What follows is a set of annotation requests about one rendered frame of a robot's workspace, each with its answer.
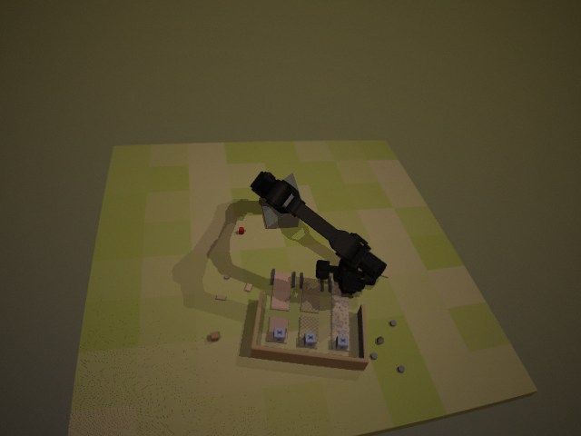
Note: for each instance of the pink flat strip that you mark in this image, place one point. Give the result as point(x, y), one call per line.
point(282, 282)

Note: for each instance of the brown three-sided wooden enclosure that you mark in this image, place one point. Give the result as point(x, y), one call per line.
point(311, 329)

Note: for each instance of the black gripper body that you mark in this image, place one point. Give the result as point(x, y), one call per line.
point(323, 270)

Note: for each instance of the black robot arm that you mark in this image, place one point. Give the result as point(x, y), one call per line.
point(348, 246)

